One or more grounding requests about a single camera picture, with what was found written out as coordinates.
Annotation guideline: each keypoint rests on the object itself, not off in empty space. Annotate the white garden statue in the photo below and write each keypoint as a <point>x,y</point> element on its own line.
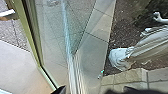
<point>143,46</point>

